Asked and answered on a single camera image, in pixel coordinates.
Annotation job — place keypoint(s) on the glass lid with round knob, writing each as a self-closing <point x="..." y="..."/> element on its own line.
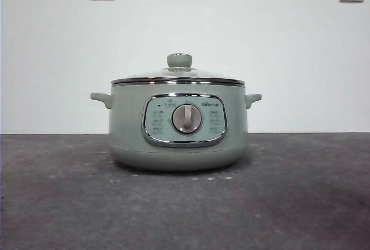
<point x="179" y="60"/>

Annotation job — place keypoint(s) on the pale green electric pot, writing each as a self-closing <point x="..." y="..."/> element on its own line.
<point x="127" y="134"/>

